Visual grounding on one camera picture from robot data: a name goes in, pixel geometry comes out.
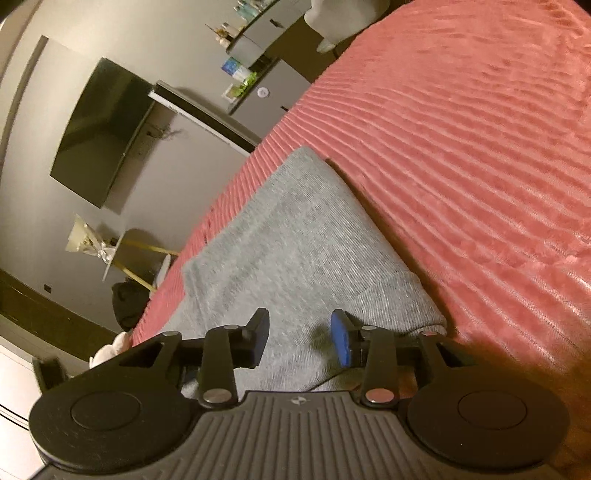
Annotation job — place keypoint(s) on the white round puck light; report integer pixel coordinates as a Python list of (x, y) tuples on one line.
[(263, 92)]

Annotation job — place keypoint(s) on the pink plush toy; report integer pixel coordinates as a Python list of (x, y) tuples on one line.
[(113, 349)]

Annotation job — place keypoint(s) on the pink ribbed blanket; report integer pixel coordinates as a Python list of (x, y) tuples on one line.
[(438, 138)]

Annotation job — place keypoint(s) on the white plush figure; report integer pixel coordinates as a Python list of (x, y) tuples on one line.
[(339, 21)]

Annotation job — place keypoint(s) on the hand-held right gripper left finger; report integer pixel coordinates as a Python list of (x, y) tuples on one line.
[(259, 337)]

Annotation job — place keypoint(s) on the wrapped flower bouquet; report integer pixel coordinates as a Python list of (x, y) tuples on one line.
[(85, 240)]

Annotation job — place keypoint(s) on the small green plant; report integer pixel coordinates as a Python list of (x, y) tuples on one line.
[(244, 83)]

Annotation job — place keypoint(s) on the round table with yellow legs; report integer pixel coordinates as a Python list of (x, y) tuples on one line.
[(121, 251)]

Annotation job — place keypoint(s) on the grey knit sweater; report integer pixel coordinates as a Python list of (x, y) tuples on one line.
[(286, 230)]

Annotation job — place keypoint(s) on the grey shelf unit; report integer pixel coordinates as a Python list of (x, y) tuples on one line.
[(272, 27)]

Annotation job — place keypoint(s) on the black wall television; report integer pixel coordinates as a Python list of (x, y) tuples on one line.
[(99, 134)]

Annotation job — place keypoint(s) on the blue box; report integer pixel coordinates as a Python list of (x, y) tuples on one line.
[(233, 69)]

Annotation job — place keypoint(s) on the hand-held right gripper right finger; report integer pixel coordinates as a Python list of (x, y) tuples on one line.
[(340, 339)]

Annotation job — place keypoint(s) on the dark bag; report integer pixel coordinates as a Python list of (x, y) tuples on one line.
[(127, 300)]

